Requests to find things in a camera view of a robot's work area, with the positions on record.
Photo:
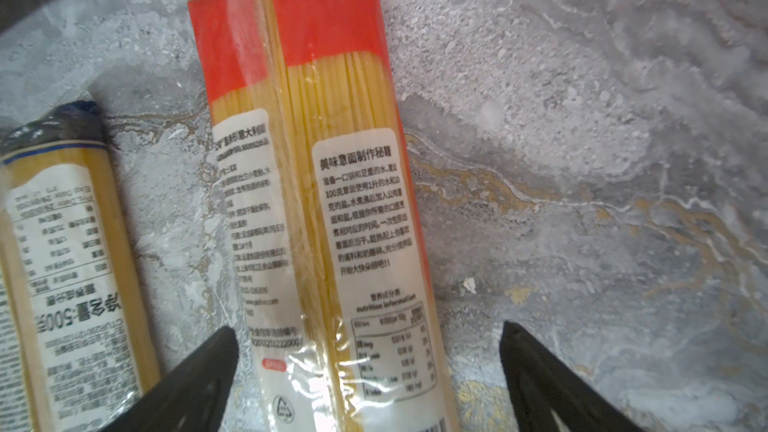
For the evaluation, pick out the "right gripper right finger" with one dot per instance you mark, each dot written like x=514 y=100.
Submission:
x=543 y=389

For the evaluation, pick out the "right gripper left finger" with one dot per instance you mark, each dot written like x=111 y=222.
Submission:
x=193 y=396

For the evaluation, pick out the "red spaghetti bag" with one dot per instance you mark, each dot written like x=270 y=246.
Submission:
x=327 y=247

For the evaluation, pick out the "dark blue clear spaghetti bag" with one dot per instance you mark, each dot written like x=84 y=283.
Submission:
x=75 y=344

